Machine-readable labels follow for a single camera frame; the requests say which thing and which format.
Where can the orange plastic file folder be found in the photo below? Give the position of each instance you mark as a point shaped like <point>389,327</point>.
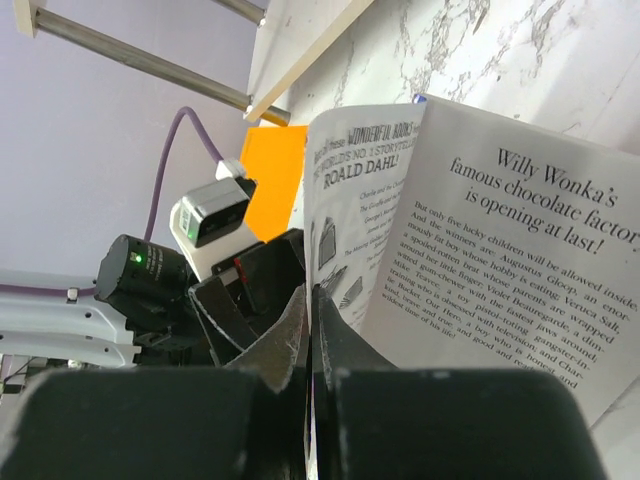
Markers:
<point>273,157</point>

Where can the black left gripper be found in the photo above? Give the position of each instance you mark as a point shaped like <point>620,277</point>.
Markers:
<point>247,293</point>

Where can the Roald Dahl Charlie book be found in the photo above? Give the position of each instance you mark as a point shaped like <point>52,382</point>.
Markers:
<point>495,264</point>

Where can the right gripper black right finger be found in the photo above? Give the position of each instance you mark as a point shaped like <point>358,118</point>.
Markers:
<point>344,368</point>

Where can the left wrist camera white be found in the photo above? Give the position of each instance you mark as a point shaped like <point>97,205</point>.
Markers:
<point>209,222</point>

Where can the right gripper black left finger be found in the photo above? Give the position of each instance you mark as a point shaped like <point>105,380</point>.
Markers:
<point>278,429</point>

